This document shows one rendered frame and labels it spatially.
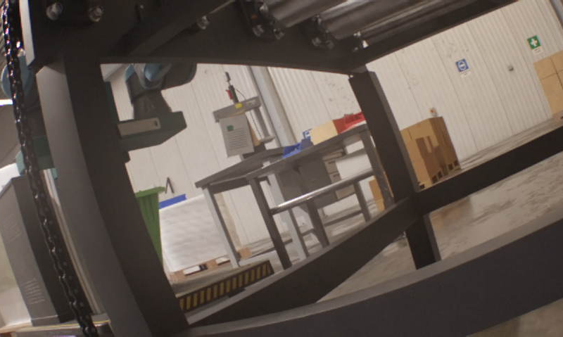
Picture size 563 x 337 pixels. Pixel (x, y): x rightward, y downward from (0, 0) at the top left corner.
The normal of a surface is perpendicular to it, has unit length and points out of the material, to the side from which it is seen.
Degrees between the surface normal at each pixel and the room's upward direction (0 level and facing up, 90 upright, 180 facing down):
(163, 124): 90
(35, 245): 90
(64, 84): 90
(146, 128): 90
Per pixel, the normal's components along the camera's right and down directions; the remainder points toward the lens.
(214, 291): 0.73, -0.33
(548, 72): -0.54, 0.14
